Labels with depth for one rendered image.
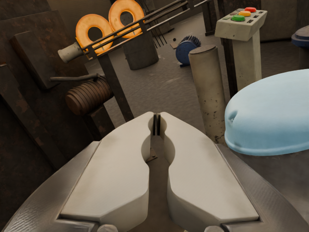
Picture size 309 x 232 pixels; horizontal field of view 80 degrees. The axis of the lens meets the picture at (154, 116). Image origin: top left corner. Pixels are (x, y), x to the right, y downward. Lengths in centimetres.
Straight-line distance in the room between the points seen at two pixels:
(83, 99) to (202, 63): 52
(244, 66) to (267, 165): 63
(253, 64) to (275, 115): 62
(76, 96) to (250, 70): 70
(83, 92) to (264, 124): 77
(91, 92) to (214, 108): 55
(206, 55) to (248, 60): 15
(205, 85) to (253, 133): 66
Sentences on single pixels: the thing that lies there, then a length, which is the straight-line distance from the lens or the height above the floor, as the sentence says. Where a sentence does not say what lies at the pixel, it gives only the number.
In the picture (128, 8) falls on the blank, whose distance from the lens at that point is 92.
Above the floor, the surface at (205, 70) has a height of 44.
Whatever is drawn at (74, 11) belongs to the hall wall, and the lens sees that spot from 845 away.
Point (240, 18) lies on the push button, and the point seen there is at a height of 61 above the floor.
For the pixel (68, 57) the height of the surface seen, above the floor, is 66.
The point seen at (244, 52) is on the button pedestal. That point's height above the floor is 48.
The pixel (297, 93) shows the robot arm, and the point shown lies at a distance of 21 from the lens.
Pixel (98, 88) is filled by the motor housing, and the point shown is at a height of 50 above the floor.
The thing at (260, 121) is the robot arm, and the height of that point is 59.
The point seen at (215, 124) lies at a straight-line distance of 92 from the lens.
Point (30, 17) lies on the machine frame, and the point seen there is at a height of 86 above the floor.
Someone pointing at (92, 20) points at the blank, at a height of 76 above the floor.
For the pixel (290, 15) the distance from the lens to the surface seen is 270.
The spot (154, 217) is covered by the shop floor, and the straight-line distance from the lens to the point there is 87.
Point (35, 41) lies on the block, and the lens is 98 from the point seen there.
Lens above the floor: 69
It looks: 26 degrees down
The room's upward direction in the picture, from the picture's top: 20 degrees counter-clockwise
